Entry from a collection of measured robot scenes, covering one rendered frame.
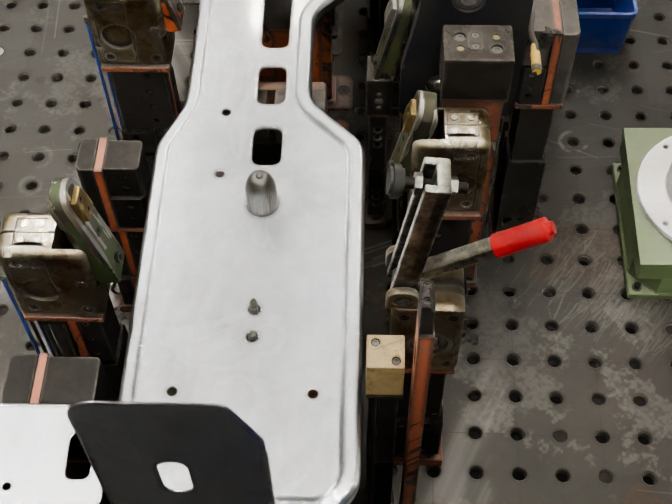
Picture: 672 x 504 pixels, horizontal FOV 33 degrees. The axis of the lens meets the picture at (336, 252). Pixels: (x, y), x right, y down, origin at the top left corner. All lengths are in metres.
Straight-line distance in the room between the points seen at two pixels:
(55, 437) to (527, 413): 0.59
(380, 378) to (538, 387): 0.43
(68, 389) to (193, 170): 0.27
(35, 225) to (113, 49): 0.33
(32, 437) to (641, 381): 0.74
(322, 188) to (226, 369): 0.23
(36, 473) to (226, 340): 0.21
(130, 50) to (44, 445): 0.53
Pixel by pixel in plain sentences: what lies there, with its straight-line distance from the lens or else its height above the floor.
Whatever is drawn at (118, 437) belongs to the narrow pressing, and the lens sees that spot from 0.71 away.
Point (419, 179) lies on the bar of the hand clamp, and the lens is 0.90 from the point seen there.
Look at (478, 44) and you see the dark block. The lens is 1.13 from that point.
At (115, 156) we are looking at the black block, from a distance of 1.22.
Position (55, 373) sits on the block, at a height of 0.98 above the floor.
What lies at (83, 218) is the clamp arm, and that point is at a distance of 1.06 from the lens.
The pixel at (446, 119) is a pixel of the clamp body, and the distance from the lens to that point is 1.13.
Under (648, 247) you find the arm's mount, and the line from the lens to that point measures 1.43.
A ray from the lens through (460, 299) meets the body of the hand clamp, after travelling 1.03.
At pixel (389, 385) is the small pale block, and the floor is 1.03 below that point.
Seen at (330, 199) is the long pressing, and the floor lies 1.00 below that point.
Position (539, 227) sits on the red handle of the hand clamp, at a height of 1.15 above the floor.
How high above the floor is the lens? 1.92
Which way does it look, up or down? 56 degrees down
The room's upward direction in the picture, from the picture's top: 1 degrees counter-clockwise
